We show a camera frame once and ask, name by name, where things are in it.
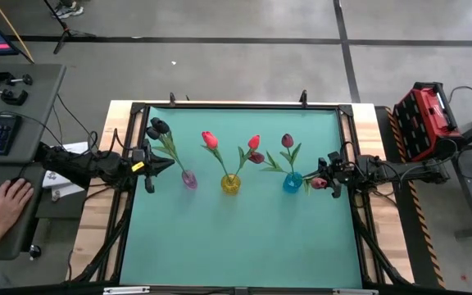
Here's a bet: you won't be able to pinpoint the pink ribbed glass vase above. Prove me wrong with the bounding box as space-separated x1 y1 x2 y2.
181 169 199 190

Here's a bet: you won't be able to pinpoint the blue diamond-cut glass vase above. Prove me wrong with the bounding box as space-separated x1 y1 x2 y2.
282 171 304 194

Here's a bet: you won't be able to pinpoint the red and black toolbox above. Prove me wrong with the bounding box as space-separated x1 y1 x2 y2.
391 80 466 163

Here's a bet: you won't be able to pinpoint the black computer mouse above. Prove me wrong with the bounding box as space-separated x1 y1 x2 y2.
8 175 30 188

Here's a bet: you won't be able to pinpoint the black yellow hazard tape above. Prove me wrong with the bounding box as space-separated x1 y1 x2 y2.
385 108 447 290

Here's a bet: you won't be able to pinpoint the dark grey desk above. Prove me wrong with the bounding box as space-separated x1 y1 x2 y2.
0 63 68 261

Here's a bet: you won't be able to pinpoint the teal table mat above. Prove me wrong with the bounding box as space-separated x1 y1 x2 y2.
119 107 363 290

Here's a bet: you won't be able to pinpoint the dark red artificial tulip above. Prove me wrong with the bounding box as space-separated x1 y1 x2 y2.
279 133 303 176
301 170 329 196
247 151 293 178

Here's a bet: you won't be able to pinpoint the yellow stick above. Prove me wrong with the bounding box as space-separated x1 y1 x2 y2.
0 0 36 65

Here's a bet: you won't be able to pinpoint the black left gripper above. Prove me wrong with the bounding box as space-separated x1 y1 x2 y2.
130 138 175 194

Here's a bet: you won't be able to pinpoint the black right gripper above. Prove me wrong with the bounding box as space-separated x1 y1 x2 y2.
317 151 359 200

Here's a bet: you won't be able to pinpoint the thin black floor cable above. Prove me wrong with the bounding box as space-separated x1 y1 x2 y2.
57 93 100 151

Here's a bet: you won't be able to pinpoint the green piece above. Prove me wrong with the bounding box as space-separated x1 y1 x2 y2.
231 134 261 181

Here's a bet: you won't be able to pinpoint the black aluminium table frame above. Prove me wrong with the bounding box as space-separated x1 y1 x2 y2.
66 100 413 295

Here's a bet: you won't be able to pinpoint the yellow diamond-cut glass vase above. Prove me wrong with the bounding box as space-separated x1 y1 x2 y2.
220 173 243 196

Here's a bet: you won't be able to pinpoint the white paper sheets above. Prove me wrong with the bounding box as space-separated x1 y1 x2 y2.
41 141 90 202

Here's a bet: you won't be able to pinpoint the silver metal bracket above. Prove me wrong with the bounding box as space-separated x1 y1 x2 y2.
333 288 379 295
103 286 151 295

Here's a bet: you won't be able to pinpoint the person's hand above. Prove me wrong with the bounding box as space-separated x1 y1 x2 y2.
0 178 35 238

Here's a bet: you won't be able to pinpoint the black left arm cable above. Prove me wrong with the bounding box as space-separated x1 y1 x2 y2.
86 129 134 156

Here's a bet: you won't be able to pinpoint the black C-clamp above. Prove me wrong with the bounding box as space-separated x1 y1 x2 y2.
0 84 30 107
0 70 34 88

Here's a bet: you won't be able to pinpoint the person's shoe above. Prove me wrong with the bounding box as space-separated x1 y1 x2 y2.
53 0 84 20

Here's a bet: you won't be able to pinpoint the black tripod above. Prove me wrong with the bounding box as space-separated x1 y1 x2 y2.
42 0 97 55

